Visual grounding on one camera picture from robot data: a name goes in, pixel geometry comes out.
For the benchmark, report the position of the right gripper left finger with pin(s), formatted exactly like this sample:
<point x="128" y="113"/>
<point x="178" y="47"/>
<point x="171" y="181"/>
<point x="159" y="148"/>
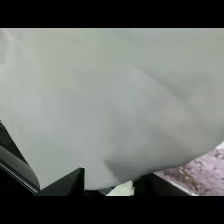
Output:
<point x="68" y="185"/>

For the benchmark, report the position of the grey garment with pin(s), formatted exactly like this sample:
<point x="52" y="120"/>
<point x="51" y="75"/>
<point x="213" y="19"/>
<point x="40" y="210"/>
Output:
<point x="110" y="100"/>

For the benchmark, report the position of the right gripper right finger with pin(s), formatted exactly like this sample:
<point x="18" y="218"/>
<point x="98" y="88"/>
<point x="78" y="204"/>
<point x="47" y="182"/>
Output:
<point x="156" y="186"/>

